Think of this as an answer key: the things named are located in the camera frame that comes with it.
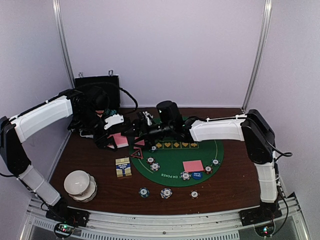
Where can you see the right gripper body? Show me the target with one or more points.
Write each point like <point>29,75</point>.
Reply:
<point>154,133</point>

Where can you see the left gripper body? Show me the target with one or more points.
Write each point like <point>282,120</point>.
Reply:
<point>98,137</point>

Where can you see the red backed card deck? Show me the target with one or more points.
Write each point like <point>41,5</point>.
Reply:
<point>120,141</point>

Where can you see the green chips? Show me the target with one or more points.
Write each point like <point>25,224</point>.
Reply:
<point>153,149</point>
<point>215,162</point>

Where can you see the triangular all-in button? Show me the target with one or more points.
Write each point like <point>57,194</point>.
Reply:
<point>138,154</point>

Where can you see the orange chips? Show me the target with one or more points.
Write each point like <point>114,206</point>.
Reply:
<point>208,169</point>
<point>150,160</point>

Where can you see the blue white chips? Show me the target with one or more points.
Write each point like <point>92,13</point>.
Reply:
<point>185,175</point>
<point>155,166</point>

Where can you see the green poker chip stack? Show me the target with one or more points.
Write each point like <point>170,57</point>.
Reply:
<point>144,192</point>

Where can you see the red cards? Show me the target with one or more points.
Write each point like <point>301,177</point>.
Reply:
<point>193,166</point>

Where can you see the blue white poker chip stack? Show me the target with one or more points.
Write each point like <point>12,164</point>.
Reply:
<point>166,193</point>

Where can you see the blue small blind button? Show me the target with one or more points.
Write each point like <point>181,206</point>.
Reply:
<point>197,175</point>

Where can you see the orange black poker chip stack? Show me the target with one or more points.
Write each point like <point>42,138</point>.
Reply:
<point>194,194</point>

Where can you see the red card being dealt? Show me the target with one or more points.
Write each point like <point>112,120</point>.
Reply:
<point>139,144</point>

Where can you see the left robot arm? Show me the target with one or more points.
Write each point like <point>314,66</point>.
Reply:
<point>83,107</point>

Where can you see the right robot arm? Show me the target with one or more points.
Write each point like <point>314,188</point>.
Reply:
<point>250,128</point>

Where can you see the teal chips in case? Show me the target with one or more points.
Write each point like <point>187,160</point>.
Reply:
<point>110,112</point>

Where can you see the blue gold card box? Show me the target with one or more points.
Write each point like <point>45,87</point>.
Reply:
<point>123,167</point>

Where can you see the white ceramic bowl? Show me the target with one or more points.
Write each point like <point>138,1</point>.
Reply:
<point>76,182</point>

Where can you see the round green poker mat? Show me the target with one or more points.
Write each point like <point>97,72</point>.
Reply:
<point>171,154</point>

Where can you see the black poker case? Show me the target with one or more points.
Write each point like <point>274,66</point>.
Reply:
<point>109,83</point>

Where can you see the white scalloped plate stack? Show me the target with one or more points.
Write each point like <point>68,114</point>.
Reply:
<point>89,194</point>

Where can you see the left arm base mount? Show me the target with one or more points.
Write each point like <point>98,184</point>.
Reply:
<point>74,217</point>

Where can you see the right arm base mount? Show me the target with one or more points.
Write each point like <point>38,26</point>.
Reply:
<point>258,215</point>

